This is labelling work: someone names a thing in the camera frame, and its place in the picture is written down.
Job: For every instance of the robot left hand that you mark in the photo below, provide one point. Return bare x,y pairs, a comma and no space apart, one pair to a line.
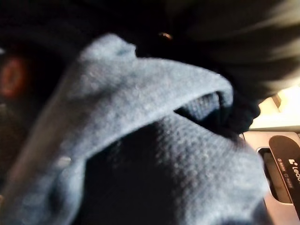
211,35

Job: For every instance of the blue knitted garment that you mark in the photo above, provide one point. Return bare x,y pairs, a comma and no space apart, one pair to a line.
131,98

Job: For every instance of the grey washing machine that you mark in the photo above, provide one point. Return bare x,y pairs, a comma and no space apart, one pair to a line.
255,140

